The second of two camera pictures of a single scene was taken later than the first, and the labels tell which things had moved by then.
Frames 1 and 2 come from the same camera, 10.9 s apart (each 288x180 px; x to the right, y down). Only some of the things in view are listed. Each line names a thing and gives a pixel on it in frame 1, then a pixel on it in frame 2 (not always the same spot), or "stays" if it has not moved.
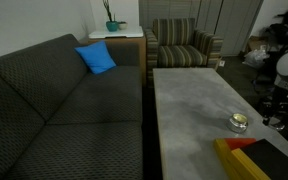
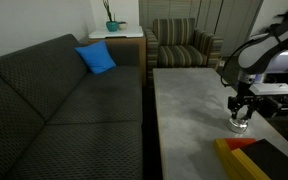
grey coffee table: (196, 106) stays
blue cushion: (96, 56) stays
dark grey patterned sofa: (48, 116) stays
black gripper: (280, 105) → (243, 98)
